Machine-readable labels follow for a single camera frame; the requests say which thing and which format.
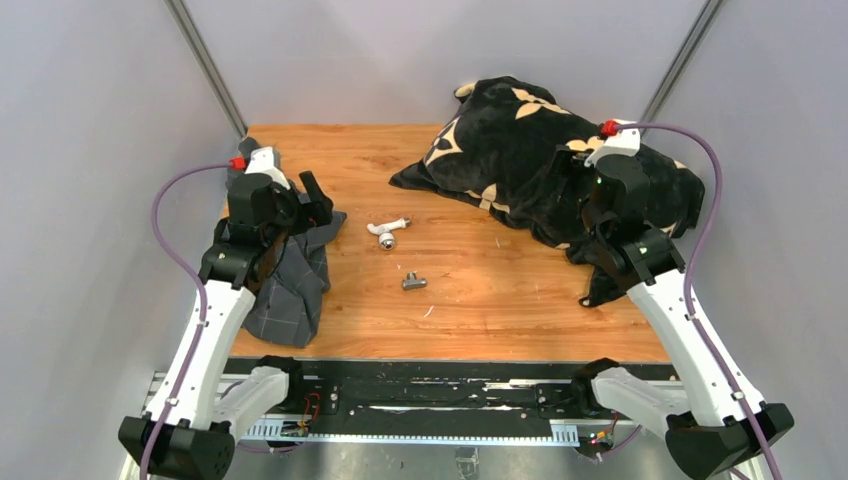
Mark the white plastic water faucet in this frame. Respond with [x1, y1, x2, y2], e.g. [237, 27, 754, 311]
[366, 217, 412, 251]

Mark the metal tee pipe fitting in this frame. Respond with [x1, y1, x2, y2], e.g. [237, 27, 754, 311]
[401, 272, 428, 291]

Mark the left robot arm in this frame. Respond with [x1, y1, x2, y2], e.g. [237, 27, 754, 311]
[118, 171, 333, 479]

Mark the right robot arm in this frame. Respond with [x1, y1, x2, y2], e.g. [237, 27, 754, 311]
[571, 154, 795, 479]

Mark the grey checked cloth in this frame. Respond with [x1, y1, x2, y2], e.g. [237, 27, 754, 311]
[225, 136, 348, 350]

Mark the black floral plush blanket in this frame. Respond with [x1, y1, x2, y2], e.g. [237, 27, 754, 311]
[388, 75, 706, 309]

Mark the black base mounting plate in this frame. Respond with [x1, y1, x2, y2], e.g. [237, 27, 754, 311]
[223, 356, 684, 440]

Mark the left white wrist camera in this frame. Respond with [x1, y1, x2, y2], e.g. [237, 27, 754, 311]
[245, 146, 291, 190]

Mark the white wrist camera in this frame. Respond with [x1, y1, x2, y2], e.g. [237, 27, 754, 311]
[245, 146, 291, 190]
[584, 119, 641, 168]

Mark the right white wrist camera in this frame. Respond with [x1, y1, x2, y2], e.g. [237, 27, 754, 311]
[584, 119, 641, 168]

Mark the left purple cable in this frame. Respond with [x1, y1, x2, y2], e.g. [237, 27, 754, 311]
[137, 156, 248, 480]

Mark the right aluminium frame post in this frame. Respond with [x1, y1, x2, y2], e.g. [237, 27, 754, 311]
[640, 0, 726, 122]

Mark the aluminium frame post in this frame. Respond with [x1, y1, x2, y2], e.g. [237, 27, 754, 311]
[640, 0, 726, 122]
[164, 0, 248, 137]

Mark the left aluminium frame post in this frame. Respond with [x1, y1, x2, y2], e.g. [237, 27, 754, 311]
[164, 0, 248, 137]

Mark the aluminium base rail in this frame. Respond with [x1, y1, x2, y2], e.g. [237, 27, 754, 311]
[135, 372, 770, 480]

